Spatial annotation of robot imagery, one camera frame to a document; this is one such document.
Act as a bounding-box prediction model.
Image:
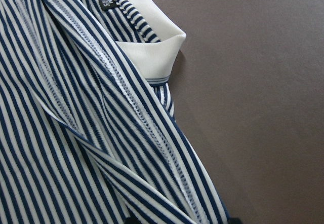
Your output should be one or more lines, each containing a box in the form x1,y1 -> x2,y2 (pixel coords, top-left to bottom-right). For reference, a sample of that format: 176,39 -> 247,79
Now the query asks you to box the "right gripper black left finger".
126,216 -> 141,224

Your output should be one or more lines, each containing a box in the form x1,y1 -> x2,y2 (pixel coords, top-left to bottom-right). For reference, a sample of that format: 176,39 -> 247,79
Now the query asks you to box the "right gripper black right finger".
229,217 -> 243,224

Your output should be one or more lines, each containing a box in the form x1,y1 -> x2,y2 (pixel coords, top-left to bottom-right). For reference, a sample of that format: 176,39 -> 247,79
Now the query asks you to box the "blue white striped polo shirt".
1,0 -> 229,223

